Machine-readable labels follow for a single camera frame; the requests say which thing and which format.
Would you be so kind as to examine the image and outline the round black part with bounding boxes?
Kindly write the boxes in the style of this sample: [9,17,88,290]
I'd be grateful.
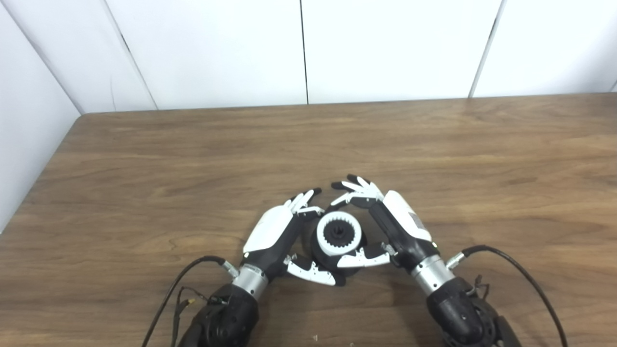
[309,207,368,280]

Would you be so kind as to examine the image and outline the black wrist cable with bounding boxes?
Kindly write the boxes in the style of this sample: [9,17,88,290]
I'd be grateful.
[446,245,569,347]
[141,255,240,347]

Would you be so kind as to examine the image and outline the white toothed ring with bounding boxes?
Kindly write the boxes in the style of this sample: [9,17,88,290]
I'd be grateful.
[316,211,362,257]

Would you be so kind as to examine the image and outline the thin left arm wires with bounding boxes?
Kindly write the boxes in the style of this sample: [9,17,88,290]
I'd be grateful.
[171,286,227,347]

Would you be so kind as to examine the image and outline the thin right arm wires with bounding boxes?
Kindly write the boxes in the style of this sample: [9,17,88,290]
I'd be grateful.
[465,275,490,302]

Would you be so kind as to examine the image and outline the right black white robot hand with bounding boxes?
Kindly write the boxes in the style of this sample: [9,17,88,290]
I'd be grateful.
[331,174,440,271]

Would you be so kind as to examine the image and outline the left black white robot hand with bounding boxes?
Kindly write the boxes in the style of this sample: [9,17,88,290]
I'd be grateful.
[241,188,346,287]

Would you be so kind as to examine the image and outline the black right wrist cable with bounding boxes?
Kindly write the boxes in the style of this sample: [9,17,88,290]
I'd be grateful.
[446,245,569,347]

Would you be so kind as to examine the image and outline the thin arm wires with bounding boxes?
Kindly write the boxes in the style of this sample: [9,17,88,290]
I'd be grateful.
[171,286,227,347]
[465,275,490,302]

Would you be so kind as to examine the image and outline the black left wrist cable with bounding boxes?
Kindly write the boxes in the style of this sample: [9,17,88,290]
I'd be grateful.
[141,255,240,347]

